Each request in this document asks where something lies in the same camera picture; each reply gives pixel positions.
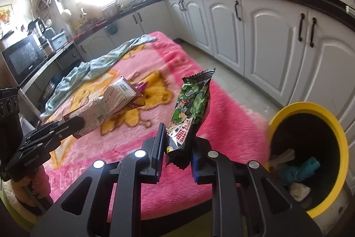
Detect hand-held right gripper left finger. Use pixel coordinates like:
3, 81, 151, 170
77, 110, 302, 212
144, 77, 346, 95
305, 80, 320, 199
30, 123, 167, 237

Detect light blue cloth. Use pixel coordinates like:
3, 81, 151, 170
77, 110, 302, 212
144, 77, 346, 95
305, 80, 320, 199
40, 34, 158, 119

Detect white base cabinets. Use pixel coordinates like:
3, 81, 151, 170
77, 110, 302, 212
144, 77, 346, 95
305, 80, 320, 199
73, 0, 355, 126

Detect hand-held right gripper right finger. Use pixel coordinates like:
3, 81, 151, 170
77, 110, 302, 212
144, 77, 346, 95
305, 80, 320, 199
190, 135, 323, 237

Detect white paper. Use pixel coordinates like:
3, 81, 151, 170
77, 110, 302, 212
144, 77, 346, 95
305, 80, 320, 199
290, 182, 312, 202

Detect green snack packet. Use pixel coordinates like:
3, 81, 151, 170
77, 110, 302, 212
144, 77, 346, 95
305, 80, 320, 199
165, 68, 216, 171

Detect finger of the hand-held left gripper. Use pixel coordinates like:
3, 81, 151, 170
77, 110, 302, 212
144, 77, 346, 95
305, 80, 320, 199
41, 116, 85, 141
21, 130, 60, 155

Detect black microwave oven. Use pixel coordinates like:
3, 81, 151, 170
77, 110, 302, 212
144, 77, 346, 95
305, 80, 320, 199
1, 34, 49, 85

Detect person's left hand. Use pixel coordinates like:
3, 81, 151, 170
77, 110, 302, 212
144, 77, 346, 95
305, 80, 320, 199
15, 166, 52, 200

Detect yellow green clothing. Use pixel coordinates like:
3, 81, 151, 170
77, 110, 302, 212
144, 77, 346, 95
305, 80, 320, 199
0, 181, 39, 237

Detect teal item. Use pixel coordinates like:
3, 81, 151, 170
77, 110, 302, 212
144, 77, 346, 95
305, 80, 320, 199
279, 157, 321, 185

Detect blue plastic box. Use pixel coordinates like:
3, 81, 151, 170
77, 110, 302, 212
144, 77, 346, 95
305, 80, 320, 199
48, 32, 68, 50

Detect framed wall picture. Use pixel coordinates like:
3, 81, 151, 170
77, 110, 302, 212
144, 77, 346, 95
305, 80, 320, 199
0, 4, 14, 25

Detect pink printed blanket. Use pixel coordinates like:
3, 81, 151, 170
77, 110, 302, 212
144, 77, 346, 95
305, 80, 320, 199
41, 31, 271, 222

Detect yellow rimmed trash bin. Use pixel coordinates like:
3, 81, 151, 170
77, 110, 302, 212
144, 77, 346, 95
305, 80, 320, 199
268, 102, 348, 219

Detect small pink wrapper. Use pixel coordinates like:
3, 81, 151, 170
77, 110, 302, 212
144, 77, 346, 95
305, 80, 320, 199
135, 81, 148, 94

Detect steel cooking pot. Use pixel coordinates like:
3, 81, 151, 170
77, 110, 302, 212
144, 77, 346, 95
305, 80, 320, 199
101, 2, 121, 18

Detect printed milk carton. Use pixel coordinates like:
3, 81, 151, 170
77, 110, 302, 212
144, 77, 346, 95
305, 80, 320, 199
64, 76, 146, 139

